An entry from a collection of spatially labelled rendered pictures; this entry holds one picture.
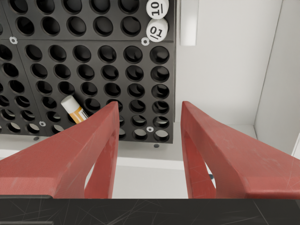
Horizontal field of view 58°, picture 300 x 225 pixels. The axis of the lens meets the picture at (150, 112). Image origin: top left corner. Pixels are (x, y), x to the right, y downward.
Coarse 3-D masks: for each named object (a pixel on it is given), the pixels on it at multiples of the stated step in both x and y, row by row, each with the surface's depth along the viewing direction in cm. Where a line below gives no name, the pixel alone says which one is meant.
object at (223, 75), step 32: (224, 0) 21; (256, 0) 21; (224, 32) 23; (256, 32) 23; (192, 64) 25; (224, 64) 25; (256, 64) 24; (192, 96) 27; (224, 96) 27; (256, 96) 26; (128, 160) 25; (160, 160) 25
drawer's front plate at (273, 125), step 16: (288, 0) 20; (288, 16) 20; (288, 32) 20; (272, 48) 23; (288, 48) 19; (272, 64) 23; (288, 64) 19; (272, 80) 23; (288, 80) 19; (272, 96) 23; (288, 96) 19; (272, 112) 22; (288, 112) 19; (256, 128) 27; (272, 128) 22; (288, 128) 19; (272, 144) 22; (288, 144) 19
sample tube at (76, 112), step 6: (72, 96) 21; (66, 102) 20; (72, 102) 20; (66, 108) 20; (72, 108) 20; (78, 108) 21; (72, 114) 21; (78, 114) 21; (84, 114) 21; (78, 120) 21
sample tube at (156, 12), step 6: (150, 0) 15; (156, 0) 15; (162, 0) 15; (150, 6) 15; (156, 6) 15; (162, 6) 15; (168, 6) 16; (150, 12) 15; (156, 12) 15; (162, 12) 15; (156, 18) 15
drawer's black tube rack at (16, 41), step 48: (0, 0) 17; (48, 0) 20; (96, 0) 19; (0, 48) 23; (48, 48) 19; (96, 48) 18; (144, 48) 18; (0, 96) 26; (48, 96) 21; (96, 96) 21; (144, 96) 20
